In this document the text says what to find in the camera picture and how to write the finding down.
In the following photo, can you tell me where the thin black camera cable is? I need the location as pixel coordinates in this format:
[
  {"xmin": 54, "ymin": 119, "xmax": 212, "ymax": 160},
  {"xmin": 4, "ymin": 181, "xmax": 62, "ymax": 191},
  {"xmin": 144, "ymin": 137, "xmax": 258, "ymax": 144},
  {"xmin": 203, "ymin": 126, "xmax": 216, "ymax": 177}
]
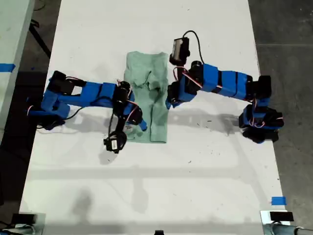
[{"xmin": 64, "ymin": 96, "xmax": 116, "ymax": 135}]

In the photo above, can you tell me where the black camera box grey face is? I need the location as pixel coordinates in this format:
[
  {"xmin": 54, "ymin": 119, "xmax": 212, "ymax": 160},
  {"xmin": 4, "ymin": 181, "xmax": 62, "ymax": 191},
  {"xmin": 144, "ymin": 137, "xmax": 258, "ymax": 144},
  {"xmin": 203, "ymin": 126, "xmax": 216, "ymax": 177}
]
[{"xmin": 170, "ymin": 37, "xmax": 191, "ymax": 66}]

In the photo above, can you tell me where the small black box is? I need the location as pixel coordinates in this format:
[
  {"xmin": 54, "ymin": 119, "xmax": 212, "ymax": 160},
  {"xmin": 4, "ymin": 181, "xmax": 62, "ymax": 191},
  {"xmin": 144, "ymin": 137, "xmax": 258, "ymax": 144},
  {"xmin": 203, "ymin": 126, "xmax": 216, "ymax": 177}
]
[
  {"xmin": 269, "ymin": 211, "xmax": 294, "ymax": 222},
  {"xmin": 11, "ymin": 213, "xmax": 37, "ymax": 224}
]

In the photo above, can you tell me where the black camera stalk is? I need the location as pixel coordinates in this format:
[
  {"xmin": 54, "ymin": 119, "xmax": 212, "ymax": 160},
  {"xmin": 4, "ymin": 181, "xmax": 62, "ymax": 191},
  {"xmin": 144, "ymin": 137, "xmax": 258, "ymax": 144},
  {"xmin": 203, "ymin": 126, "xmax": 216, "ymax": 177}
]
[
  {"xmin": 114, "ymin": 115, "xmax": 126, "ymax": 134},
  {"xmin": 174, "ymin": 64, "xmax": 187, "ymax": 82}
]

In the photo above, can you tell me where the shiny metal plate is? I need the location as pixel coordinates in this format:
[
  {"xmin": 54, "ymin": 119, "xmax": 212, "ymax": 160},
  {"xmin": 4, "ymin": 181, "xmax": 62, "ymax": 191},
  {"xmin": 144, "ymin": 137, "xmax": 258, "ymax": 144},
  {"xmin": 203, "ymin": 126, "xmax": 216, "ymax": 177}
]
[
  {"xmin": 260, "ymin": 210, "xmax": 294, "ymax": 235},
  {"xmin": 18, "ymin": 212, "xmax": 47, "ymax": 235}
]

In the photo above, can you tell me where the short blue tape strip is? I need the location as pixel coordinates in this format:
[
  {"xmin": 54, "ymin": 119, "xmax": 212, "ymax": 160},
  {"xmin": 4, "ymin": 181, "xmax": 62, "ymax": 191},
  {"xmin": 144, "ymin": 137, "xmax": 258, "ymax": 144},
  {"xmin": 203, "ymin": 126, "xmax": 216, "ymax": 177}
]
[{"xmin": 271, "ymin": 196, "xmax": 287, "ymax": 206}]

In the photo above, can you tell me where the pale side bench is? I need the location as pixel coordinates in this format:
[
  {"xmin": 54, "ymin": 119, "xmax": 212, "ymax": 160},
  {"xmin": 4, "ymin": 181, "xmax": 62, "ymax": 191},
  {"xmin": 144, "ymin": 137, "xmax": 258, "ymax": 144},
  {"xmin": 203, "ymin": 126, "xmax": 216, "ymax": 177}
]
[{"xmin": 0, "ymin": 0, "xmax": 36, "ymax": 145}]

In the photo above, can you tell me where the black stand bar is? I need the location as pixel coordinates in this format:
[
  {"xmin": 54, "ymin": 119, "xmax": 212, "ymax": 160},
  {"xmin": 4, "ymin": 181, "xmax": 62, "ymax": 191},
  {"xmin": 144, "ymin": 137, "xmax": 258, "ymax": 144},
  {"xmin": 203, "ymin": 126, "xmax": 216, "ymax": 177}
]
[{"xmin": 28, "ymin": 21, "xmax": 52, "ymax": 59}]

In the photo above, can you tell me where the black camera box white label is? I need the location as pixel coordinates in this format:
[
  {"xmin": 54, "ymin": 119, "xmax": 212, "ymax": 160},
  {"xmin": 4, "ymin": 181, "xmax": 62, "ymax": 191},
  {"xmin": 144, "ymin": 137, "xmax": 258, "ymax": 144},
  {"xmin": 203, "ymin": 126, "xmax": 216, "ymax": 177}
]
[{"xmin": 103, "ymin": 131, "xmax": 128, "ymax": 155}]

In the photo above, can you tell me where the pale green t-shirt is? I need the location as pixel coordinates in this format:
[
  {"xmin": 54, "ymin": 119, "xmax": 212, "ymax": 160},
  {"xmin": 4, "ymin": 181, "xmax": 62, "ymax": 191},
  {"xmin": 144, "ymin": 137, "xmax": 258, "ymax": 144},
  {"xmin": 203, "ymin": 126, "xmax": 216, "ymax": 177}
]
[{"xmin": 124, "ymin": 51, "xmax": 170, "ymax": 144}]

